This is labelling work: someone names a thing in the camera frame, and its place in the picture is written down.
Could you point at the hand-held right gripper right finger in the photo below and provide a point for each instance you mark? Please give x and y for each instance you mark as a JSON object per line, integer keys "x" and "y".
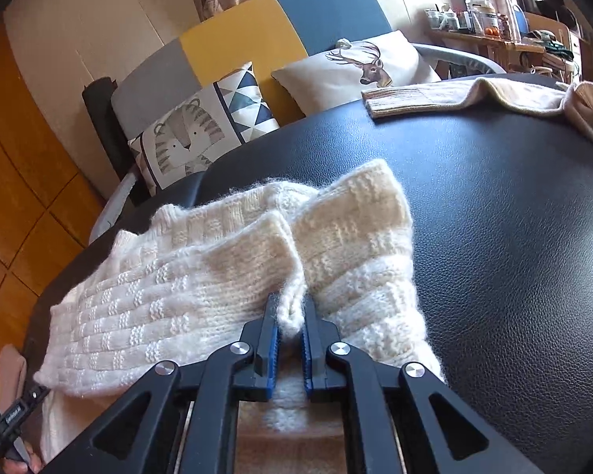
{"x": 306, "y": 355}

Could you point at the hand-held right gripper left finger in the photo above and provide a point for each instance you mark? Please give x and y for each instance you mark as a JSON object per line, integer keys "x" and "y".
{"x": 274, "y": 350}

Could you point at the pink folded garment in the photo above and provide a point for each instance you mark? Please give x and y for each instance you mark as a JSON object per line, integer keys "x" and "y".
{"x": 12, "y": 375}

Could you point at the wooden wardrobe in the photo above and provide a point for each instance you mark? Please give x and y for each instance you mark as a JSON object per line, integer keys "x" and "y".
{"x": 20, "y": 158}

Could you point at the wooden desk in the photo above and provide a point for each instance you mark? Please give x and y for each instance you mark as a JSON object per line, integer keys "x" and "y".
{"x": 474, "y": 42}

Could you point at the deer print cushion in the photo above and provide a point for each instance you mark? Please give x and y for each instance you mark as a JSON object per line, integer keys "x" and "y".
{"x": 326, "y": 79}

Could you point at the tiger print cushion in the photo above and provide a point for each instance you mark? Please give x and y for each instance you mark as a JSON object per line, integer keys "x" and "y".
{"x": 188, "y": 143}

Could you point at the group of jars and bottles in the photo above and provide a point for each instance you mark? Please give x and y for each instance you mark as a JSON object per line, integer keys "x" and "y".
{"x": 454, "y": 17}

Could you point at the grey yellow blue sofa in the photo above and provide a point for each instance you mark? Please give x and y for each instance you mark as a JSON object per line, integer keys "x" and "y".
{"x": 237, "y": 29}

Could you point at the person's left hand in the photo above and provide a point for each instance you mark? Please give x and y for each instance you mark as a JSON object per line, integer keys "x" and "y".
{"x": 24, "y": 465}

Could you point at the beige sweater with ribbed cuff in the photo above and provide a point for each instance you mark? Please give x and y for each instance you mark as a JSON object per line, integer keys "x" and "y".
{"x": 449, "y": 96}

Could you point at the black rolled mat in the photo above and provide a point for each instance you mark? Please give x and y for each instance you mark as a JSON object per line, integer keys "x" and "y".
{"x": 101, "y": 118}

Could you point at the cream knit sweater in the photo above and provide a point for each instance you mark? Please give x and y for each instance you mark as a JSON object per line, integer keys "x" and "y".
{"x": 178, "y": 281}

